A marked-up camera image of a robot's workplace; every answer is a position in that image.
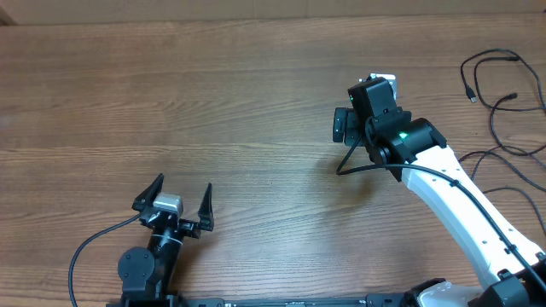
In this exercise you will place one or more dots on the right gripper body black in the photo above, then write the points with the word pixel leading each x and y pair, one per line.
pixel 355 131

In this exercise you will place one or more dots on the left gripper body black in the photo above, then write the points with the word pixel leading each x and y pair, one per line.
pixel 186 229

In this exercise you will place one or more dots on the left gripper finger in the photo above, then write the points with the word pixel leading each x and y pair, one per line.
pixel 205 212
pixel 149 194

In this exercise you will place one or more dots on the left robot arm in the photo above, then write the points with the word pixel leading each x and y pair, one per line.
pixel 146 272

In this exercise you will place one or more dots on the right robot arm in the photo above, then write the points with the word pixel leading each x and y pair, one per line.
pixel 510 267

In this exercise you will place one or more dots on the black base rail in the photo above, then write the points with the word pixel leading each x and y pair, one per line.
pixel 294 302

